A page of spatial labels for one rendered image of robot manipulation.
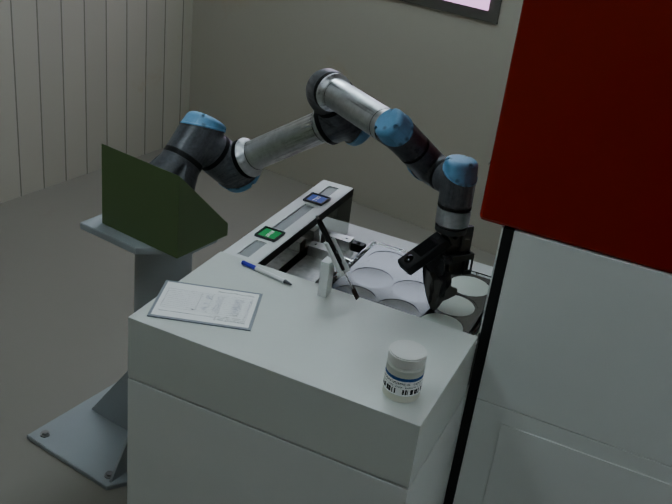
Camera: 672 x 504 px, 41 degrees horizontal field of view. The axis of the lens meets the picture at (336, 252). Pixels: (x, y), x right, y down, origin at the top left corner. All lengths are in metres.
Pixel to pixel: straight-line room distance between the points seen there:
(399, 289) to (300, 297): 0.31
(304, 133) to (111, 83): 2.58
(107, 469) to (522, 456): 1.40
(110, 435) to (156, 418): 1.12
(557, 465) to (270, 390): 0.65
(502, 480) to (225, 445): 0.62
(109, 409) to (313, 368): 1.46
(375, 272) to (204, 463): 0.64
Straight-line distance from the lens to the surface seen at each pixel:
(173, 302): 1.88
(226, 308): 1.87
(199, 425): 1.87
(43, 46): 4.52
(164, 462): 1.99
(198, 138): 2.46
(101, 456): 2.97
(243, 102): 5.07
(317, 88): 2.20
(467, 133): 4.35
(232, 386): 1.77
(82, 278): 3.92
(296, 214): 2.32
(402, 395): 1.65
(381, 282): 2.17
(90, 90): 4.77
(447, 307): 2.11
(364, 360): 1.76
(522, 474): 2.04
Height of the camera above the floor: 1.94
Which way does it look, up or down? 27 degrees down
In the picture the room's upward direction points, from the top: 7 degrees clockwise
